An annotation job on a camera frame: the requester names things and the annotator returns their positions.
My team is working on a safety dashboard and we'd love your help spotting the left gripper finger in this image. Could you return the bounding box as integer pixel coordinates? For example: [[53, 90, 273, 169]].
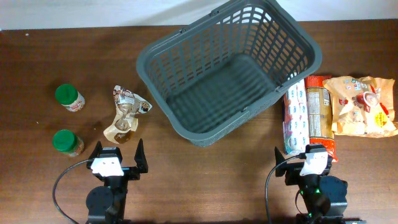
[[89, 141, 103, 159], [134, 139, 147, 170]]

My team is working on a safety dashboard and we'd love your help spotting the green lid jar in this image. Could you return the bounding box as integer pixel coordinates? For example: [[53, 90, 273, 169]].
[[55, 84, 85, 112], [52, 129, 85, 157]]

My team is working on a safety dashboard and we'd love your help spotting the tissue pack multicolour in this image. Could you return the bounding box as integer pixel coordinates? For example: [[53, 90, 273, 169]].
[[282, 80, 310, 155]]

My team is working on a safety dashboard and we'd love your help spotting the brown white snack pouch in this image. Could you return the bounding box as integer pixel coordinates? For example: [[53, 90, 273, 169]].
[[103, 85, 152, 144]]

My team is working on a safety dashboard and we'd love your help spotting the orange noodle packet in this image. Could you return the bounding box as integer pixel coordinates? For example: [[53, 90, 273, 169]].
[[304, 75, 338, 162]]

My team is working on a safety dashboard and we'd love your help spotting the orange Nescafe coffee bag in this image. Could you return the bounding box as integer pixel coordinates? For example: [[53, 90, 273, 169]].
[[323, 76, 397, 138]]

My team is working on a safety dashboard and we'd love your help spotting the grey plastic shopping basket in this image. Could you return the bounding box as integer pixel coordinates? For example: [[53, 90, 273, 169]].
[[136, 0, 322, 147]]

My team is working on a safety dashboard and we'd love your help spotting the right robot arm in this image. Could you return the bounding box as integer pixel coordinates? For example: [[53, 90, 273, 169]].
[[274, 144, 348, 224]]

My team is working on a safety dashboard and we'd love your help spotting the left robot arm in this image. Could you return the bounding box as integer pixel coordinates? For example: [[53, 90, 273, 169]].
[[86, 140, 149, 223]]

